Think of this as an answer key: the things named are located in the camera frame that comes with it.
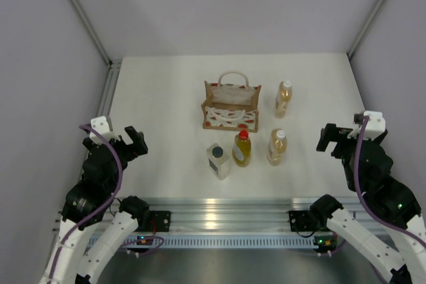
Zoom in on amber bottle white cap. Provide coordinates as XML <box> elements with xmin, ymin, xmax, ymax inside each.
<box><xmin>267</xmin><ymin>128</ymin><xmax>288</xmax><ymax>166</ymax></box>
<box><xmin>275</xmin><ymin>80</ymin><xmax>293</xmax><ymax>118</ymax></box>

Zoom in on clear bottle dark cap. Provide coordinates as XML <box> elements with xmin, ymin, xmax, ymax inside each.
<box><xmin>206</xmin><ymin>143</ymin><xmax>231</xmax><ymax>180</ymax></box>

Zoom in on yellow bottle red cap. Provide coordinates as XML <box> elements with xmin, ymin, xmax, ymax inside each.
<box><xmin>232</xmin><ymin>130</ymin><xmax>252</xmax><ymax>167</ymax></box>

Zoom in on watermelon print canvas bag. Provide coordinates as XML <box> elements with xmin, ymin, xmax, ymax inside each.
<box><xmin>201</xmin><ymin>71</ymin><xmax>261</xmax><ymax>133</ymax></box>

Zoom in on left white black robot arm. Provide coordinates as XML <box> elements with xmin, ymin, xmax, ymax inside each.
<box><xmin>40</xmin><ymin>124</ymin><xmax>150</xmax><ymax>283</ymax></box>

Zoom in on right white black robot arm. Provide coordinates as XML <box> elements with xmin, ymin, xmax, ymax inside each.
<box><xmin>310</xmin><ymin>124</ymin><xmax>425</xmax><ymax>283</ymax></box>

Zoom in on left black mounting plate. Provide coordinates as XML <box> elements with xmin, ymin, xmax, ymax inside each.
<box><xmin>141</xmin><ymin>211</ymin><xmax>172</xmax><ymax>233</ymax></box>

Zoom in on black mounting plate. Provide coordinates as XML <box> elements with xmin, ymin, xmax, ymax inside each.
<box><xmin>288</xmin><ymin>210</ymin><xmax>319</xmax><ymax>233</ymax></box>
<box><xmin>141</xmin><ymin>211</ymin><xmax>172</xmax><ymax>233</ymax></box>

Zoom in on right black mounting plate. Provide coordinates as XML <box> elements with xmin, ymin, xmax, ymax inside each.
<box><xmin>288</xmin><ymin>210</ymin><xmax>319</xmax><ymax>233</ymax></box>

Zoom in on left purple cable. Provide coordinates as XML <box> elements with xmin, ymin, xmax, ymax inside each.
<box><xmin>46</xmin><ymin>124</ymin><xmax>165</xmax><ymax>284</ymax></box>

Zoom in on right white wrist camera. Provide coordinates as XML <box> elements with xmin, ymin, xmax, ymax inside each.
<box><xmin>347</xmin><ymin>110</ymin><xmax>386</xmax><ymax>140</ymax></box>

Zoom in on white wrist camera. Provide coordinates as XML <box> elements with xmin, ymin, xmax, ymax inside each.
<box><xmin>90</xmin><ymin>116</ymin><xmax>121</xmax><ymax>142</ymax></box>
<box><xmin>347</xmin><ymin>110</ymin><xmax>386</xmax><ymax>140</ymax></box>

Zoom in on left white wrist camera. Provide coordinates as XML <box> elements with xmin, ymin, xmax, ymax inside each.
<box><xmin>90</xmin><ymin>116</ymin><xmax>121</xmax><ymax>142</ymax></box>

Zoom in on white slotted cable duct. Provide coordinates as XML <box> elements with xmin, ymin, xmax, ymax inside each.
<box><xmin>86</xmin><ymin>234</ymin><xmax>340</xmax><ymax>249</ymax></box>

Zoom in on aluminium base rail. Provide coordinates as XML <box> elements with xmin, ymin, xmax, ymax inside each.
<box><xmin>145</xmin><ymin>198</ymin><xmax>317</xmax><ymax>235</ymax></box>

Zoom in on left aluminium frame post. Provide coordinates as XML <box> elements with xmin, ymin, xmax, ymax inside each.
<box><xmin>68</xmin><ymin>0</ymin><xmax>112</xmax><ymax>66</ymax></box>

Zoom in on aluminium frame post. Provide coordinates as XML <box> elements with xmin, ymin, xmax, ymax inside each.
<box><xmin>68</xmin><ymin>0</ymin><xmax>112</xmax><ymax>66</ymax></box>
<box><xmin>346</xmin><ymin>0</ymin><xmax>388</xmax><ymax>61</ymax></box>

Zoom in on right aluminium frame post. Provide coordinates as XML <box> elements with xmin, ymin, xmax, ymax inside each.
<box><xmin>346</xmin><ymin>0</ymin><xmax>388</xmax><ymax>61</ymax></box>

